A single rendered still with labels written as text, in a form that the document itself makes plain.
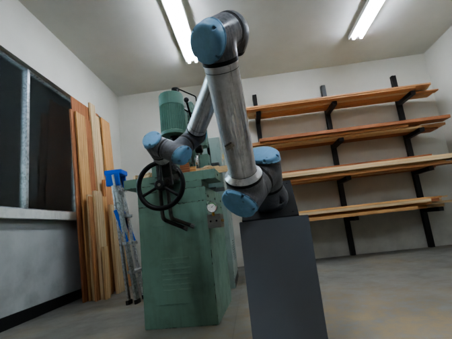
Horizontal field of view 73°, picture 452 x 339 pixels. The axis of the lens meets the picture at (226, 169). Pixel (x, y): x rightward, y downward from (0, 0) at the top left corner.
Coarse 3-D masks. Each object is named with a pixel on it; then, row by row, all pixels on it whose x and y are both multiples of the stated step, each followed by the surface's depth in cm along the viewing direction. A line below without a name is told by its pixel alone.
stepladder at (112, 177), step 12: (108, 180) 274; (120, 180) 287; (120, 192) 286; (120, 204) 271; (120, 216) 265; (132, 216) 284; (120, 228) 265; (132, 228) 285; (120, 240) 263; (132, 240) 277; (120, 252) 261; (132, 264) 261; (132, 276) 255; (132, 288) 253; (132, 300) 256
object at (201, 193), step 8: (152, 192) 192; (184, 192) 189; (192, 192) 188; (200, 192) 187; (208, 192) 194; (216, 192) 224; (152, 200) 191; (184, 200) 188; (192, 200) 187; (200, 200) 187; (208, 200) 192; (216, 200) 220
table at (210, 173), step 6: (186, 174) 191; (192, 174) 190; (198, 174) 189; (204, 174) 189; (210, 174) 188; (216, 174) 191; (126, 180) 196; (132, 180) 195; (144, 180) 194; (150, 180) 183; (156, 180) 183; (186, 180) 190; (192, 180) 189; (204, 180) 194; (210, 180) 196; (216, 180) 199; (126, 186) 195; (132, 186) 194; (144, 186) 193
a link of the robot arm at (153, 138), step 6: (150, 132) 137; (156, 132) 136; (144, 138) 136; (150, 138) 135; (156, 138) 134; (162, 138) 137; (144, 144) 135; (150, 144) 134; (156, 144) 134; (150, 150) 136; (156, 150) 135; (156, 156) 140
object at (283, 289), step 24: (264, 240) 130; (288, 240) 130; (312, 240) 129; (264, 264) 129; (288, 264) 128; (312, 264) 127; (264, 288) 127; (288, 288) 126; (312, 288) 125; (264, 312) 125; (288, 312) 125; (312, 312) 124; (264, 336) 124; (288, 336) 123; (312, 336) 122
